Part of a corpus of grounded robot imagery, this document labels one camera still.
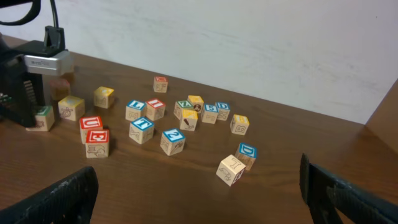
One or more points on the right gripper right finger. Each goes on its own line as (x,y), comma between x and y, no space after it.
(326,194)

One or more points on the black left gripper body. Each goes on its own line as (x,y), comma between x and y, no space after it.
(21,92)

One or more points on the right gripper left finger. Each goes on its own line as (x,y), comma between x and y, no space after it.
(69,200)

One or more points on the green B block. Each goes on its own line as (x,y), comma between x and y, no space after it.
(44,117)

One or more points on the red U block upper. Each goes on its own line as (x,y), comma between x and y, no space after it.
(59,88)

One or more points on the red u block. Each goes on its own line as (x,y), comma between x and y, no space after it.
(59,88)
(89,123)

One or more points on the red E block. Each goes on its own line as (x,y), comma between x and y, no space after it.
(97,143)

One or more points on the red U block lower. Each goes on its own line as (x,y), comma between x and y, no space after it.
(89,123)

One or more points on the yellow block upper centre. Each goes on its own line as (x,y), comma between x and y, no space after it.
(103,97)

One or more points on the blue D block lower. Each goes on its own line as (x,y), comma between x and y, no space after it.
(247,154)

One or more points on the blue d block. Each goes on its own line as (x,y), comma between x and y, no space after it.
(247,154)
(223,110)

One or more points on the plain wood block right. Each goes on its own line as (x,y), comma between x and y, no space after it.
(230,170)

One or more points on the blue T block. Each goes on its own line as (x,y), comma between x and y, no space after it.
(141,130)

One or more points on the yellow 8 block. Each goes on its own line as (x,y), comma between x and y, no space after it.
(239,124)

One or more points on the blue L block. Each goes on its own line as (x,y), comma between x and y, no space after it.
(135,109)

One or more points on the blue 2 block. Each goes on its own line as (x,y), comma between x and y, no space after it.
(172,141)

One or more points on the red I block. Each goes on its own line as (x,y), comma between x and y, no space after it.
(155,109)

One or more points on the blue D block upper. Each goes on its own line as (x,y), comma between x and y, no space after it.
(223,110)

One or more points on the blue 5 block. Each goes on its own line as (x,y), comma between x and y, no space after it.
(209,114)

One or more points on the red H block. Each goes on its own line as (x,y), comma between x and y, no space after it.
(160,84)

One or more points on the yellow block below Z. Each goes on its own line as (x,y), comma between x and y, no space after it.
(188,120)

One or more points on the green Z block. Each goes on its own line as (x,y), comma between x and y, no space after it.
(182,105)

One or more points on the yellow block top right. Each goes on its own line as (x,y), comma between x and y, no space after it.
(197,102)

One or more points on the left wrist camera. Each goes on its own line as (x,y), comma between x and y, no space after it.
(48,57)

